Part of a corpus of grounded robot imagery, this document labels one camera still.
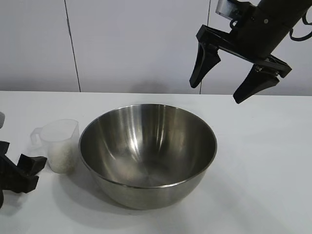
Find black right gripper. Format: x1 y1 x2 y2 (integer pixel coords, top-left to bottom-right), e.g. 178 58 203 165
189 11 293 105

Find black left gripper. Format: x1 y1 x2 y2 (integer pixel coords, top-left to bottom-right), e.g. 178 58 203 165
0 140 48 208

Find white rice grains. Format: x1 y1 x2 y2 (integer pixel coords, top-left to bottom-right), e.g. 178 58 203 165
47 143 79 174

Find clear plastic measuring cup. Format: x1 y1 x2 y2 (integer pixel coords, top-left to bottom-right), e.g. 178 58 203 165
30 118 80 174

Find stainless steel mixing bowl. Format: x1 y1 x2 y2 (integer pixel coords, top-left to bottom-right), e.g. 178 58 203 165
78 103 218 210

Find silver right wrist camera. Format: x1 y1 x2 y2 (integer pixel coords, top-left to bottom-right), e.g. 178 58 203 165
215 0 244 18

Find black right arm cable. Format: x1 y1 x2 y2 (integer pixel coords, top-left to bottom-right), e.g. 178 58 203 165
289 9 312 41

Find thin dark wall strip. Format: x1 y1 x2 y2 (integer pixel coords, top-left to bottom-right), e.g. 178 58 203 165
63 0 81 93

